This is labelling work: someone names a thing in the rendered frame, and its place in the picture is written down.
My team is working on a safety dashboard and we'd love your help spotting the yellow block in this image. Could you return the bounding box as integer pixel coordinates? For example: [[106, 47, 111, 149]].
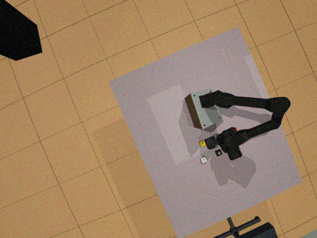
[[199, 140, 206, 147]]

